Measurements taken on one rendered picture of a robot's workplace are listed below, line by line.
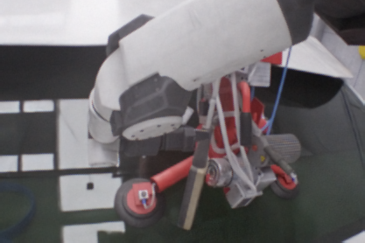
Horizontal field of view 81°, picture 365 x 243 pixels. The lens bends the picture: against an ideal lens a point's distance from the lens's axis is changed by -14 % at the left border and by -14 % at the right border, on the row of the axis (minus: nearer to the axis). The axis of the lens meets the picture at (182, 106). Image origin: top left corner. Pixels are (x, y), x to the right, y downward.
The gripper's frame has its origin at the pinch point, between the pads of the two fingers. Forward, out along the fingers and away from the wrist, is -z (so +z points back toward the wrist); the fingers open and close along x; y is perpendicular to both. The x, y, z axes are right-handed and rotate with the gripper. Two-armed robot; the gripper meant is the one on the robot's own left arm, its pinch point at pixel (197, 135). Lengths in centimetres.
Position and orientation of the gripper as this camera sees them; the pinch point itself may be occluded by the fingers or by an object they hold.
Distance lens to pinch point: 61.8
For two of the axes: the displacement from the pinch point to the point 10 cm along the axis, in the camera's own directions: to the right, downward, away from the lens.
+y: 0.5, -10.0, -0.8
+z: -9.3, -0.2, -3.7
